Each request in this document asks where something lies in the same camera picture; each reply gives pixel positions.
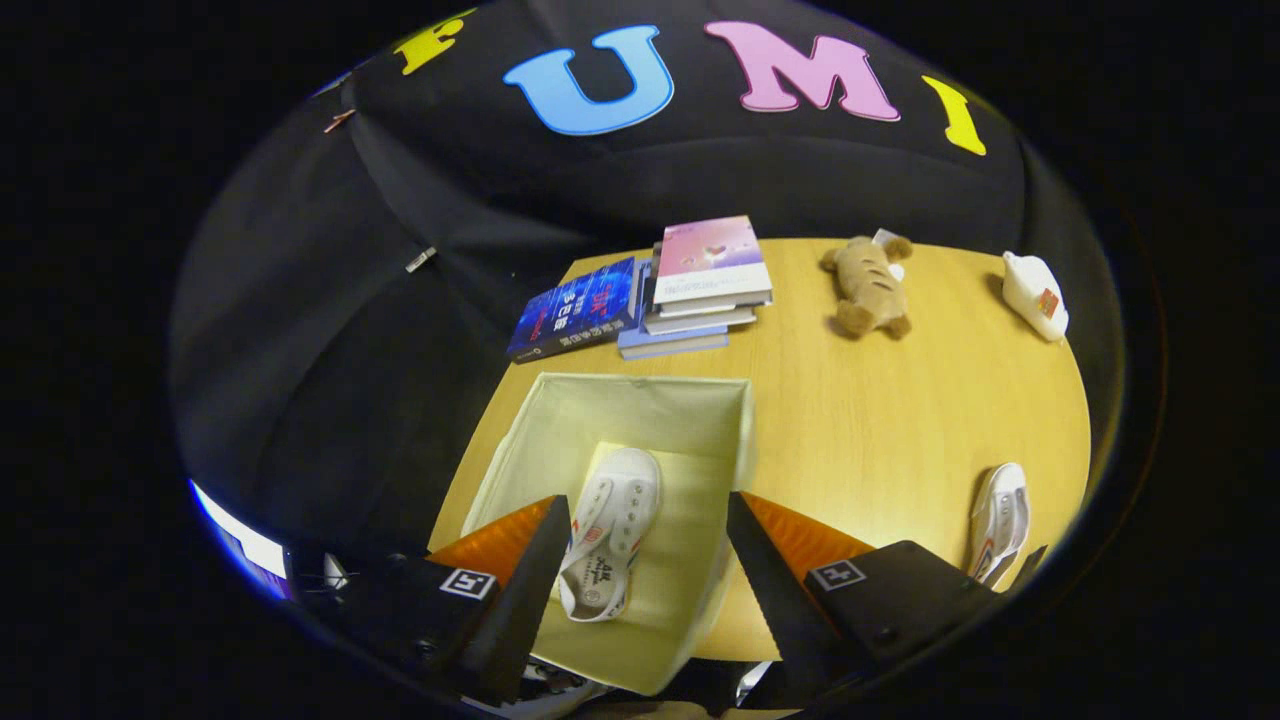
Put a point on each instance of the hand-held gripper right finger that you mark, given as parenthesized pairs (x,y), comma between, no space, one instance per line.
(770,610)

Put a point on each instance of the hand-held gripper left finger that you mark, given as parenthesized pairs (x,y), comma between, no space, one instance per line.
(520,610)

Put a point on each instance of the white canvas shoe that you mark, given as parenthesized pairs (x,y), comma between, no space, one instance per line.
(615,510)
(1003,515)

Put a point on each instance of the cream fabric storage box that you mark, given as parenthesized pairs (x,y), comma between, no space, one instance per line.
(640,410)

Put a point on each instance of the light blue book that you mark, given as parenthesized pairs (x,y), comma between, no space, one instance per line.
(670,345)

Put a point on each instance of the thin grey book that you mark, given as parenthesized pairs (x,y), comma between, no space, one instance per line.
(700,322)

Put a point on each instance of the dark blue book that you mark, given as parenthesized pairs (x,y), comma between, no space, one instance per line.
(575,310)

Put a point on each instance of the brown bread plush toy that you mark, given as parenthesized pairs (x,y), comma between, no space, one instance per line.
(868,290)

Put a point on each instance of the silver clip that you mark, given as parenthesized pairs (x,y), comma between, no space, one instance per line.
(421,260)

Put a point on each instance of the white plush toy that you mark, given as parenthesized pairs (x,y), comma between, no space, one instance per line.
(1030,290)

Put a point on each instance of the black backdrop cloth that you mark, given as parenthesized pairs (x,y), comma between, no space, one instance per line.
(450,200)

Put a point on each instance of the copper clip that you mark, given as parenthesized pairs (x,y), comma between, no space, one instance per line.
(338,121)

